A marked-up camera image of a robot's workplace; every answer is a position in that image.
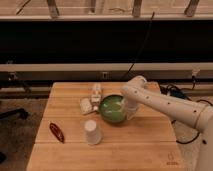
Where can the dark red chili pepper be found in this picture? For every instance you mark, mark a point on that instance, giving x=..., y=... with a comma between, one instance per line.
x=57, y=132

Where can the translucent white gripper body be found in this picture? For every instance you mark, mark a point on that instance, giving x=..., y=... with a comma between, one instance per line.
x=130, y=113

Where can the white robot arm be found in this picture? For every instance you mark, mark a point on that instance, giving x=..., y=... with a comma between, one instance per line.
x=196, y=115

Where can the green ceramic bowl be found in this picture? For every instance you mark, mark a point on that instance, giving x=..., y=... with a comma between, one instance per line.
x=110, y=109

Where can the white rectangular box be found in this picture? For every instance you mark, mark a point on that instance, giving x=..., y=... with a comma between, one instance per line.
x=96, y=93

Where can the white upside-down paper cup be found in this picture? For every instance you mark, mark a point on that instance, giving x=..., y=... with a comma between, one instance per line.
x=92, y=132

